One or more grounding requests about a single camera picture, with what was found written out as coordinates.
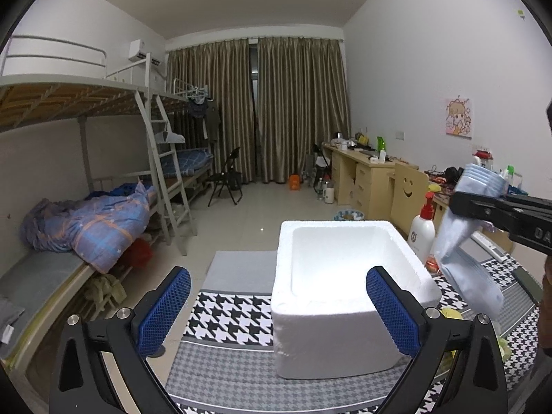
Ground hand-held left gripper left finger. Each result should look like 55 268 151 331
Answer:
49 266 193 414

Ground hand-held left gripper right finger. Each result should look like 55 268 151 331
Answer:
366 266 510 414

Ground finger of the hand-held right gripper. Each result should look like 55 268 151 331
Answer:
450 191 552 253

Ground pale blue soft packet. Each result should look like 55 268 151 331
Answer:
432 163 512 315

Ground white foam box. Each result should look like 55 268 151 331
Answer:
271 220 443 381

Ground white power strip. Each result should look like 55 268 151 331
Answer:
470 230 510 263

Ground red topped container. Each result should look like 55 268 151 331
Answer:
472 149 494 171

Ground red bag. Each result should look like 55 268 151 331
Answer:
127 237 154 270

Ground white red pump lotion bottle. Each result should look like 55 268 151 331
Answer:
407 192 437 259

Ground yellow green cloth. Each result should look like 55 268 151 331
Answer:
84 274 128 311

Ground black white houndstooth blanket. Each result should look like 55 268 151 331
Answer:
166 254 544 414

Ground wooden smiley face chair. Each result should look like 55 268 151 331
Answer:
386 161 430 236

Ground black flat bar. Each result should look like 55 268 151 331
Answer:
513 267 544 307

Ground blue plaid quilt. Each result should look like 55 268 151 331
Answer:
21 181 151 274

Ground light wooden desk with drawers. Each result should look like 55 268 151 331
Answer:
323 142 421 212

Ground white metal bed ladder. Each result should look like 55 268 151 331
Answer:
134 88 199 255

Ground grey mattress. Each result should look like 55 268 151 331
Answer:
0 250 93 354

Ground black folding chair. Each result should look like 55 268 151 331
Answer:
206 147 243 207

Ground bunk bed with blue mattress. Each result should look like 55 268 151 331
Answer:
147 52 216 208

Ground dark hanging clothes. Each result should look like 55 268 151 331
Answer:
187 97 223 143

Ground brown curtain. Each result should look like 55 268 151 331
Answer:
257 37 352 184
166 39 259 184

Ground white metal bunk bed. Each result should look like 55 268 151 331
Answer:
0 34 199 380

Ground white air conditioner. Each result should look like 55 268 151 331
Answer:
128 40 167 65

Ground cartoon wall poster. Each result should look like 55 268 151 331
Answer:
445 97 474 138

